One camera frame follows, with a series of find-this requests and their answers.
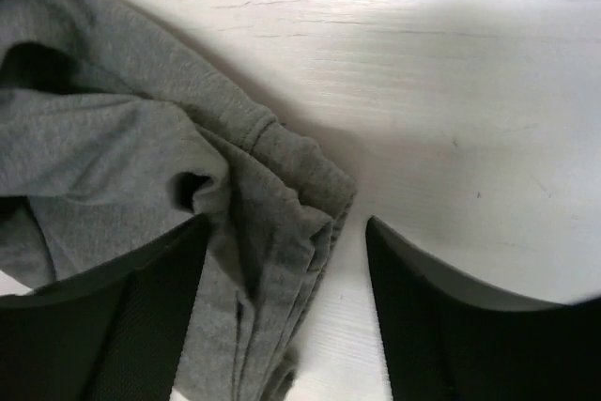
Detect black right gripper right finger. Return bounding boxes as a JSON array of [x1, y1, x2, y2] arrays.
[[365, 218, 600, 400]]

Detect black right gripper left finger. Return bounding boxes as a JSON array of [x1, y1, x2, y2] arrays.
[[1, 216, 211, 401]]

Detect grey drawstring shorts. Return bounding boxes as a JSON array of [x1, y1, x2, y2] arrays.
[[1, 0, 356, 400]]

